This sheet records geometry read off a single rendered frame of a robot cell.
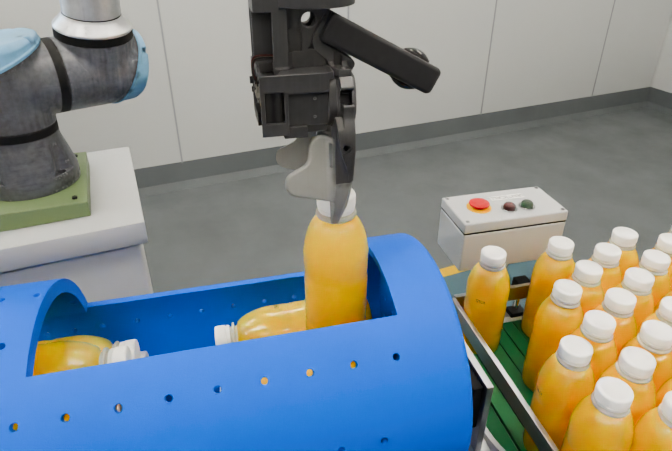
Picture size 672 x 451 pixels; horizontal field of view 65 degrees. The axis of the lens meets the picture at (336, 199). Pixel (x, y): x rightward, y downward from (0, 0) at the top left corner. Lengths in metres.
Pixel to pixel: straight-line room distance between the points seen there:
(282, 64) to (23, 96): 0.53
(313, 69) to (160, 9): 2.84
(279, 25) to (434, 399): 0.37
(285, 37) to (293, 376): 0.30
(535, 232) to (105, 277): 0.73
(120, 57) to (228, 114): 2.57
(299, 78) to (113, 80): 0.54
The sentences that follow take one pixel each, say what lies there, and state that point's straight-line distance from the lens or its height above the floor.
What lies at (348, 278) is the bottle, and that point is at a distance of 0.54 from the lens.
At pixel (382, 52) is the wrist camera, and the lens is 0.46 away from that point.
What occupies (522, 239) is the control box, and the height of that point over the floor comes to 1.05.
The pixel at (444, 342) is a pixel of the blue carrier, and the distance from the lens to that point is 0.55.
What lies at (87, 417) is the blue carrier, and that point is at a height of 1.19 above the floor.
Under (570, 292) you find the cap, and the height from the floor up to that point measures 1.09.
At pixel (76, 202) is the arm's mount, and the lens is 0.91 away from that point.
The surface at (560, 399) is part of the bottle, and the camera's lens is 0.77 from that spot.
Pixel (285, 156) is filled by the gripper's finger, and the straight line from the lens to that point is 0.53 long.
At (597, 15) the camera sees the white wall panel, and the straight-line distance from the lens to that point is 4.88.
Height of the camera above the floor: 1.57
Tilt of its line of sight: 29 degrees down
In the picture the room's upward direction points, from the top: straight up
